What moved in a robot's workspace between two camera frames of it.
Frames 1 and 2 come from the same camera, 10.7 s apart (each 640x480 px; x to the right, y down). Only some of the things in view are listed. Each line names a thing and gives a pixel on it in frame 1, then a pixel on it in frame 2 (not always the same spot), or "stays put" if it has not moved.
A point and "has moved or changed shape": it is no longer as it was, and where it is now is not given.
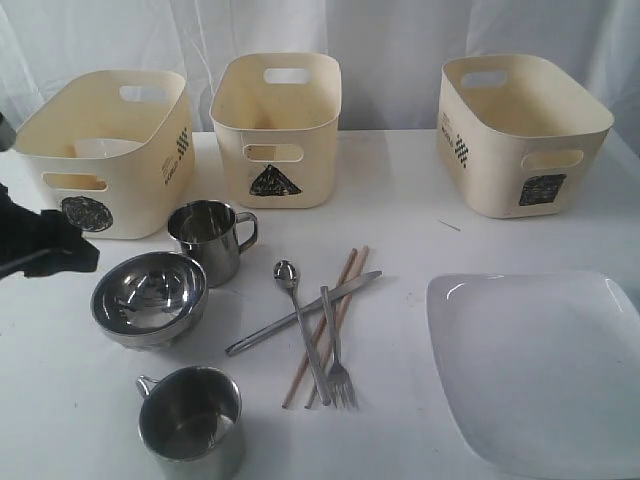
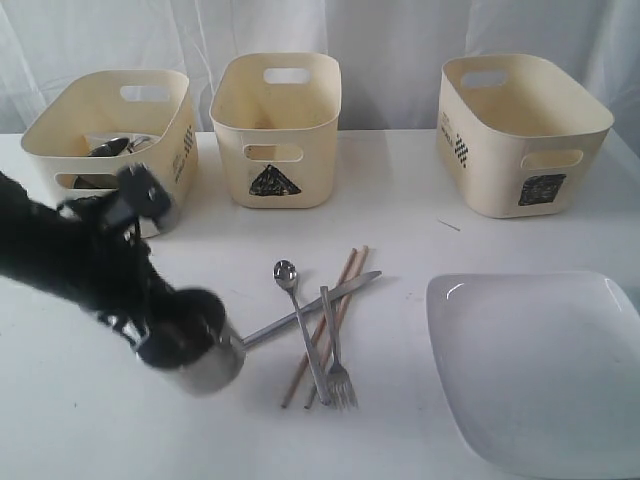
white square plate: (544, 368) stays put
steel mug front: (191, 424) to (214, 372)
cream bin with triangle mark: (275, 116) stays put
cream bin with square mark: (516, 137) stays put
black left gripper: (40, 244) to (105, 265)
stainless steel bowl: (149, 301) has moved or changed shape
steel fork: (340, 381) stays put
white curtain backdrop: (390, 51) stays put
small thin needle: (449, 225) stays put
